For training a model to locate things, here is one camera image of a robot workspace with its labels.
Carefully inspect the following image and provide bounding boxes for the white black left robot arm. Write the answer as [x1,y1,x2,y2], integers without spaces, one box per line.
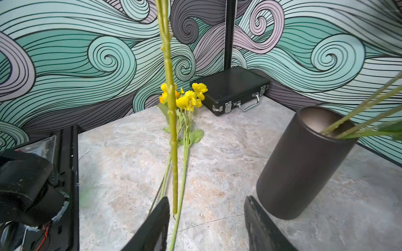
[1,150,70,227]

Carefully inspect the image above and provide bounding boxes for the black ribbed hard case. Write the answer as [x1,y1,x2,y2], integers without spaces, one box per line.
[195,67,270,117]

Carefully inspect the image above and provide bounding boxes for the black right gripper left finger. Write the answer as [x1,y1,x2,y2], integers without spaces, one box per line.
[121,197,170,251]

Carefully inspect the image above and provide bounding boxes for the red rose stem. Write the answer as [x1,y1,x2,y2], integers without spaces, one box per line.
[320,70,402,141]

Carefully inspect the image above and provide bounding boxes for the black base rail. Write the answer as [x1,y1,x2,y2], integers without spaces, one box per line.
[1,125,81,251]

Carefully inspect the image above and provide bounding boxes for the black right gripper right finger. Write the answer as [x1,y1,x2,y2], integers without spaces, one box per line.
[244,196,296,251]

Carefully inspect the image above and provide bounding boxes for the yellow flower bunch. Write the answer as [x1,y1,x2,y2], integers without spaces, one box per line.
[169,83,208,251]

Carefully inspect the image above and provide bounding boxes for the pale yellow blossom spray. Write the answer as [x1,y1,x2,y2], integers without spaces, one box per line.
[156,1,178,215]

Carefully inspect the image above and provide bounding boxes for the black cylindrical vase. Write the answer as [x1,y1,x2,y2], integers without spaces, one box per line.
[256,106,357,220]

